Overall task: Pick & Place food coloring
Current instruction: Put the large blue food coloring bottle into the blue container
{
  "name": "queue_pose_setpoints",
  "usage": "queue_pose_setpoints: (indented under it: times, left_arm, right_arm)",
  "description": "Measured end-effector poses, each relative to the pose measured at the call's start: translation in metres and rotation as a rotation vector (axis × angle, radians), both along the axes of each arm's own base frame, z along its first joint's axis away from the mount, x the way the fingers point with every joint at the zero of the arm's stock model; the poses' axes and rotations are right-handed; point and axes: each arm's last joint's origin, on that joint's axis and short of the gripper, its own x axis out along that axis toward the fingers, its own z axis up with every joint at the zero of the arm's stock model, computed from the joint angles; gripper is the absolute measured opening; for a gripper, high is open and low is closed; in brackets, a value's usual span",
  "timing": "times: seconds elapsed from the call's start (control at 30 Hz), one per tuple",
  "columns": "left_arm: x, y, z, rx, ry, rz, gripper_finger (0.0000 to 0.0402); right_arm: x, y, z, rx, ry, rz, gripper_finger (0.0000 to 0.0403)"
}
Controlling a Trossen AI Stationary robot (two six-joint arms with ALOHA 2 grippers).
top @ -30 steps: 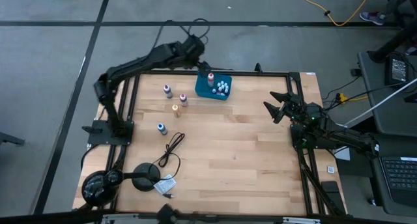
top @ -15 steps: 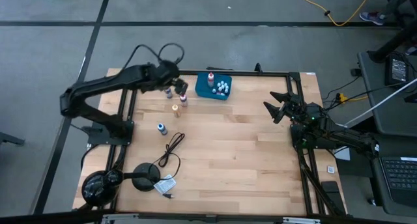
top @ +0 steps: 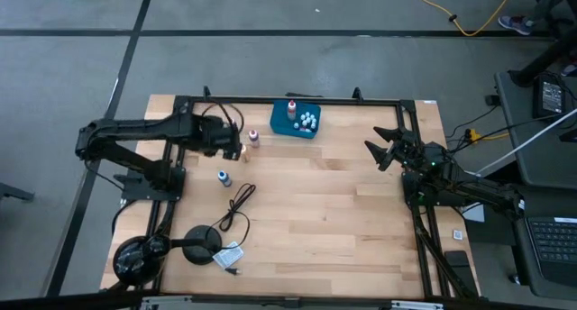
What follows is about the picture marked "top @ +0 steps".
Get black headphones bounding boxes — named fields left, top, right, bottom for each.
left=111, top=224, right=224, bottom=287

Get yellow floor extension cable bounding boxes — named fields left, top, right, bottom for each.
left=402, top=0, right=518, bottom=38

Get black desk leg bar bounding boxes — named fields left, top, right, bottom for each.
left=508, top=34, right=577, bottom=88

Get black aluminium table frame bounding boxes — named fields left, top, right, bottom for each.
left=140, top=85, right=482, bottom=310

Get white rod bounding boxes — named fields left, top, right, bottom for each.
left=462, top=107, right=577, bottom=187

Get person's leg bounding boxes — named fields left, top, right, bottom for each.
left=525, top=0, right=569, bottom=25

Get black flat device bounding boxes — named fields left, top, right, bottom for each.
left=443, top=250, right=480, bottom=297

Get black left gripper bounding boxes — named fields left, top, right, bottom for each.
left=197, top=115, right=243, bottom=162

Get white paper sheet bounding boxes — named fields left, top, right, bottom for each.
left=462, top=201, right=487, bottom=224

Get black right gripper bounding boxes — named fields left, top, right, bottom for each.
left=363, top=125, right=427, bottom=172

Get black left wrist camera cable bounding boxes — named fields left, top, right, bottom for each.
left=200, top=101, right=245, bottom=133

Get blue plastic bin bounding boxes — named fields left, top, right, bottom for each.
left=269, top=99, right=323, bottom=141

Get black lamp power cord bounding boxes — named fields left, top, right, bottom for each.
left=208, top=182, right=258, bottom=276

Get black side desk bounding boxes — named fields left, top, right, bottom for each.
left=504, top=182, right=577, bottom=302
left=494, top=69, right=577, bottom=189

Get black labelled power adapter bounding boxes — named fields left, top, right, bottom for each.
left=532, top=73, right=568, bottom=120

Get gray chair base leg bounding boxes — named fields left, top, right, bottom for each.
left=0, top=181, right=36, bottom=203

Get black laptop keyboard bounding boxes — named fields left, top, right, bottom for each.
left=524, top=215, right=577, bottom=288

